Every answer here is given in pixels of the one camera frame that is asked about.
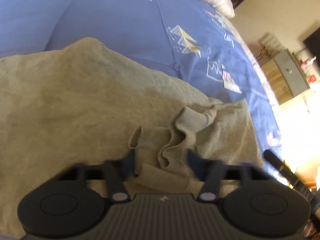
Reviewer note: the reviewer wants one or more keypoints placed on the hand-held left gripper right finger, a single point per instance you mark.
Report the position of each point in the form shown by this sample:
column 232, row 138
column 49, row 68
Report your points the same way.
column 193, row 165

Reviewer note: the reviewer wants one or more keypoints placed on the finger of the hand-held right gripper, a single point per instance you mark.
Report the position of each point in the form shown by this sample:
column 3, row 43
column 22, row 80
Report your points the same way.
column 281, row 166

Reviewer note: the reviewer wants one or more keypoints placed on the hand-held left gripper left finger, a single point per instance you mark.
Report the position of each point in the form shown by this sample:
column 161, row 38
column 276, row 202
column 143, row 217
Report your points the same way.
column 130, row 163

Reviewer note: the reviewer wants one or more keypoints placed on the wooden cabinet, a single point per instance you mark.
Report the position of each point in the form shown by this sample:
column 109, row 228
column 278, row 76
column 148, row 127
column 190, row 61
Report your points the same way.
column 276, row 82

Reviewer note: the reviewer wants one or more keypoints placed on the grey metal panel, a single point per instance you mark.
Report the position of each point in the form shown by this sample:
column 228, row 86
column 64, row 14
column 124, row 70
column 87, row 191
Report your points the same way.
column 291, row 73

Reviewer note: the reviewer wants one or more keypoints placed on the red and pink packets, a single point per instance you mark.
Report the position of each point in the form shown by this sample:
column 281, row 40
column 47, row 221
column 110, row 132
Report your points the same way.
column 308, row 70

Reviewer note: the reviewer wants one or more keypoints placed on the white power strip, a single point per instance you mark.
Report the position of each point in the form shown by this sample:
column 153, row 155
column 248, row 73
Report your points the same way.
column 271, row 43

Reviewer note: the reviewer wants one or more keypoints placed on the dark flat screen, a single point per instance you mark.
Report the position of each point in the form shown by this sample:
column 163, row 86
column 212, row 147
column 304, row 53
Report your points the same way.
column 313, row 45

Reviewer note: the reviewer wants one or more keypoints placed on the blue printed bed sheet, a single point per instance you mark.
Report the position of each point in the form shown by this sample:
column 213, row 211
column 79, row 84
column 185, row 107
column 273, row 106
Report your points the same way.
column 120, row 27

